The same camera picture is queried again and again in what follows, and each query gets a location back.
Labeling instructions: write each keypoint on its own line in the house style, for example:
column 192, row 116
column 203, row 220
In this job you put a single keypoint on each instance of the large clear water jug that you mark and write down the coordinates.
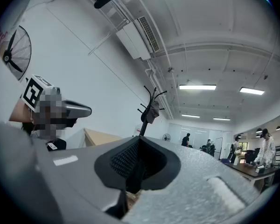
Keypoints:
column 138, row 129

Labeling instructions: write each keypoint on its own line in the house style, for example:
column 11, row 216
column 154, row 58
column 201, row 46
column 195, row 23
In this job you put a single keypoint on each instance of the grey baseball cap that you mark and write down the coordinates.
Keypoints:
column 154, row 112

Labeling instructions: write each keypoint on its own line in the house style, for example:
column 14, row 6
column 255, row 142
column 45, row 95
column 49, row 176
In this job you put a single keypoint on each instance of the dark work table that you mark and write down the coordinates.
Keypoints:
column 245, row 170

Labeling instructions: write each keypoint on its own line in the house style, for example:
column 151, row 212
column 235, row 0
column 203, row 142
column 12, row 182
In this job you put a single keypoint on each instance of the ceiling light panel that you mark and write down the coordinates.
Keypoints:
column 190, row 116
column 221, row 119
column 197, row 87
column 252, row 90

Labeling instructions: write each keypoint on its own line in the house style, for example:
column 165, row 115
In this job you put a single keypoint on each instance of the person's left forearm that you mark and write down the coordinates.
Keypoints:
column 18, row 114

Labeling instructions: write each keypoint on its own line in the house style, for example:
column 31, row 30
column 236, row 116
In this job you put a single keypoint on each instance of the white air conditioner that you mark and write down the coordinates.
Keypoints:
column 135, row 41

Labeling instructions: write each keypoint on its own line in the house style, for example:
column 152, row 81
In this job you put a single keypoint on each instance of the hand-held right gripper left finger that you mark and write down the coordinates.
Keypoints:
column 72, row 176

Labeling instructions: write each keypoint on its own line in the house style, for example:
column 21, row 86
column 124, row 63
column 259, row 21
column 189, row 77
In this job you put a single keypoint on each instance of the black coat rack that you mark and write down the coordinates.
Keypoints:
column 144, row 125

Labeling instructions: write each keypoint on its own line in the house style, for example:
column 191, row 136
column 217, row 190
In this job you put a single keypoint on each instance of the light wooden table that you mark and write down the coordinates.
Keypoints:
column 100, row 136

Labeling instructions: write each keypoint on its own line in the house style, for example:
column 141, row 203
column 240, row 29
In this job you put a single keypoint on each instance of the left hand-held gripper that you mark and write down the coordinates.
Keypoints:
column 31, row 93

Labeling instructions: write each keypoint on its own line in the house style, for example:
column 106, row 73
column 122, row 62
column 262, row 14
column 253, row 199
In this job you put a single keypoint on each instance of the black standing fan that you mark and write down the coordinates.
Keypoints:
column 166, row 137
column 17, row 52

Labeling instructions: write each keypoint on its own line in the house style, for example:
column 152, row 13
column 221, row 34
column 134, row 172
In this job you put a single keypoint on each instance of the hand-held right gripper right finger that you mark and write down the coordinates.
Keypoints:
column 189, row 183

